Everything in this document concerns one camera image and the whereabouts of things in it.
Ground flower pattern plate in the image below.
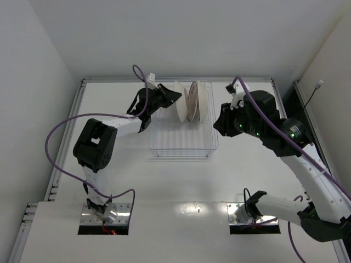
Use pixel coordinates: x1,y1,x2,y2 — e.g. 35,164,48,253
197,81,208,122
174,81,188,122

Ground glass plate orange sunburst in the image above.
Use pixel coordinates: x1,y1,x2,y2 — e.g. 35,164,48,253
188,82,198,122

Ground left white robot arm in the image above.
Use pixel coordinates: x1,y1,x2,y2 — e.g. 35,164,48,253
73,84,184,221

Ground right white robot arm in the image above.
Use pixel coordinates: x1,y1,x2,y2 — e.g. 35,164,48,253
213,90,350,242

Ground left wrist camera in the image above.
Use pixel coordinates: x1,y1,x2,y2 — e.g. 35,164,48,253
146,73,158,89

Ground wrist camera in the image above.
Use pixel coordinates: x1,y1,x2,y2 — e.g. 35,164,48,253
225,79,246,110
146,73,158,89

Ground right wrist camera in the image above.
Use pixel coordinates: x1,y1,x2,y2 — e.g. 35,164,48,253
225,79,246,110

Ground white wire dish rack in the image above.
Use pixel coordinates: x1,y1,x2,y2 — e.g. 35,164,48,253
150,80,218,159

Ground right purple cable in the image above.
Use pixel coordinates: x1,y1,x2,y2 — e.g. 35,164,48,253
233,75,351,263

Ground purple cable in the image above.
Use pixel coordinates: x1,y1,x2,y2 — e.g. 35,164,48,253
233,75,351,263
45,64,150,217

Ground black cable white plug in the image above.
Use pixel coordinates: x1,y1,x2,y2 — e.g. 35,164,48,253
303,79,324,111

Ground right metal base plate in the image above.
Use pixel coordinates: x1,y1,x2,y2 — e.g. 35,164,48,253
227,202,279,226

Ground metal base plate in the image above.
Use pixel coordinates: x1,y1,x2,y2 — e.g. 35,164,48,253
227,202,279,226
80,203,132,226

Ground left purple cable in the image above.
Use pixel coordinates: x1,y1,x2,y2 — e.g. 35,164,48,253
45,64,150,217

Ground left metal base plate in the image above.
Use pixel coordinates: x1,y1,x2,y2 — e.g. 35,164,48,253
80,203,132,226

